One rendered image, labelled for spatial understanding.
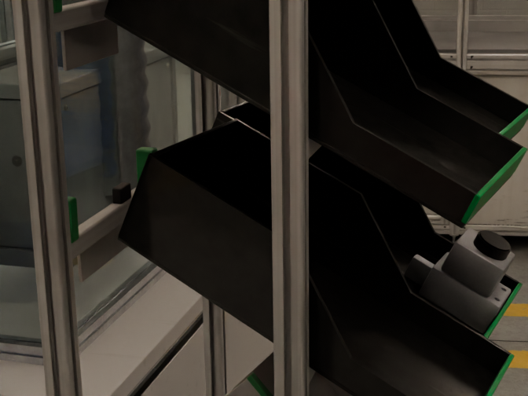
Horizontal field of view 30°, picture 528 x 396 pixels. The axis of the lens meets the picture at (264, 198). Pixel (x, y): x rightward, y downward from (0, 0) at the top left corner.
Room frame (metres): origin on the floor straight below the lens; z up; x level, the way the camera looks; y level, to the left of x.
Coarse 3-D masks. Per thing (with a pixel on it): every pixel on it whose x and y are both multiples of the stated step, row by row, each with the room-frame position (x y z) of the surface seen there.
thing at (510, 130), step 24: (384, 0) 0.88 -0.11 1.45; (408, 0) 0.87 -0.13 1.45; (408, 24) 0.87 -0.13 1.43; (408, 48) 0.87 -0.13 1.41; (432, 48) 0.86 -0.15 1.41; (432, 72) 0.86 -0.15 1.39; (456, 72) 0.85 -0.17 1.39; (456, 96) 0.84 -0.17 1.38; (480, 96) 0.84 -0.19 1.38; (504, 96) 0.83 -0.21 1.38; (480, 120) 0.80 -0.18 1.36; (504, 120) 0.83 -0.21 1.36
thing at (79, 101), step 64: (0, 0) 1.40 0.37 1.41; (64, 0) 1.48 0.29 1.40; (0, 64) 1.41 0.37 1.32; (0, 128) 1.41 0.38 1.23; (64, 128) 1.46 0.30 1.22; (192, 128) 1.98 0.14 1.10; (0, 192) 1.41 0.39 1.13; (0, 256) 1.42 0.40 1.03; (128, 256) 1.65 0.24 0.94; (0, 320) 1.42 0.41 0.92
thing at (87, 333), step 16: (144, 272) 1.70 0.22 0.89; (160, 272) 1.75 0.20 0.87; (128, 288) 1.62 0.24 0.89; (144, 288) 1.67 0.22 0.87; (112, 304) 1.55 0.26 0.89; (128, 304) 1.60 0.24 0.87; (96, 320) 1.49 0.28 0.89; (112, 320) 1.54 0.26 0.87; (80, 336) 1.43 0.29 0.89; (96, 336) 1.48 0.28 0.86; (0, 352) 1.41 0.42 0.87; (16, 352) 1.40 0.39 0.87; (32, 352) 1.39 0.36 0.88; (80, 352) 1.43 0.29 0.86
